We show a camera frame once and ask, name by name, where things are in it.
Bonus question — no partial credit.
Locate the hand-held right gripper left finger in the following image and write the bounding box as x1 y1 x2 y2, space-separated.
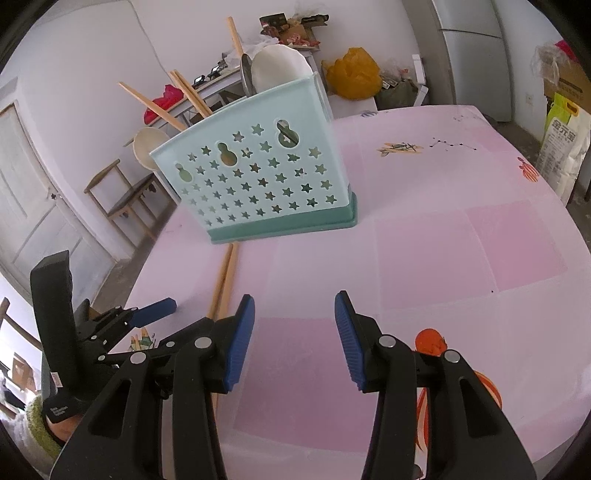
50 294 256 480

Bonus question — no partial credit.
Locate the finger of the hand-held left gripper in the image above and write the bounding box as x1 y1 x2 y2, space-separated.
124 298 177 326

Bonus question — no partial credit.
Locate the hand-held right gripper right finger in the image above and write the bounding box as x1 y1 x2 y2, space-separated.
334 290 537 480

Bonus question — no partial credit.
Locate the wooden chopstick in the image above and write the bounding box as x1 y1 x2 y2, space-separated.
119 82 186 132
225 17 245 57
174 69 214 114
206 244 235 320
168 72 207 119
215 244 241 320

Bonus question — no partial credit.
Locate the teal star-cutout utensil holder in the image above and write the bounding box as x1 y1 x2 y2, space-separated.
149 75 359 244

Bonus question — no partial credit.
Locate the white plastic rice spoon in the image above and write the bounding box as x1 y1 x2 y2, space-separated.
132 126 172 170
250 43 311 94

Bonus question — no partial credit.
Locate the metal spoon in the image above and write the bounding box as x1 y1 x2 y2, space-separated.
239 52 256 99

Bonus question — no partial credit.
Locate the person's left hand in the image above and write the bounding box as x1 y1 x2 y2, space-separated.
48 412 83 440

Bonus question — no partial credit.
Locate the green fleece clothing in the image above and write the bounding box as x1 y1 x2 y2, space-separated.
24 396 63 459

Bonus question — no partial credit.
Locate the small wooden chair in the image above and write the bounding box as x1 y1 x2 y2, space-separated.
84 159 177 244

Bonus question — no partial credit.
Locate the white panelled door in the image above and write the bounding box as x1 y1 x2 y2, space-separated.
0 78 117 302

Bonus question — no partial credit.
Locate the pink printed tablecloth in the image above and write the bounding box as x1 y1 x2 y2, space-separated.
124 105 591 480

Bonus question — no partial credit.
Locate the red plastic bag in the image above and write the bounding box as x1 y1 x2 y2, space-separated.
143 84 186 126

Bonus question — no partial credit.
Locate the white long table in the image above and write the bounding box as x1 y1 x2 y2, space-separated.
147 50 320 136

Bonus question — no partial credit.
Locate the white low cabinet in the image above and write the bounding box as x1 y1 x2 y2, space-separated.
327 84 431 121

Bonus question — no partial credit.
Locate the olive green bag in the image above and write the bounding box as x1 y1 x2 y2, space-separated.
378 68 424 110

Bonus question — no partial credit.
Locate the yellow plastic bag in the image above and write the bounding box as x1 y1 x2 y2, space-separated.
321 47 382 99

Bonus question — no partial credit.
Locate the white yellow rice bag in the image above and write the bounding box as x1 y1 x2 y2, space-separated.
534 91 591 195

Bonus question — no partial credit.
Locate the pile of small boxes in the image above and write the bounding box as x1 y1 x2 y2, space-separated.
257 13 331 48

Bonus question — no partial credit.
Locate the grey refrigerator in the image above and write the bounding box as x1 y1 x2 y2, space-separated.
431 0 516 123

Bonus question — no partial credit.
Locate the large cardboard box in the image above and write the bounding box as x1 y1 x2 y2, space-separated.
542 59 591 112

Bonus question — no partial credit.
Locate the red cloth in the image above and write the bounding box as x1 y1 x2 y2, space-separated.
551 40 580 61

